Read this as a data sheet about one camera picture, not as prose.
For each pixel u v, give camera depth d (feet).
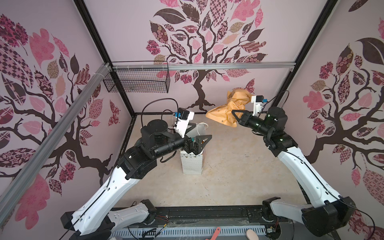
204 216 2.48
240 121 2.00
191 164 2.51
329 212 1.21
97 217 1.19
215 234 2.25
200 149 1.57
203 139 1.66
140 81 4.00
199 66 3.05
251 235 2.21
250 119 1.97
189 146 1.53
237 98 2.30
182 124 1.49
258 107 2.01
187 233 2.29
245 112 2.19
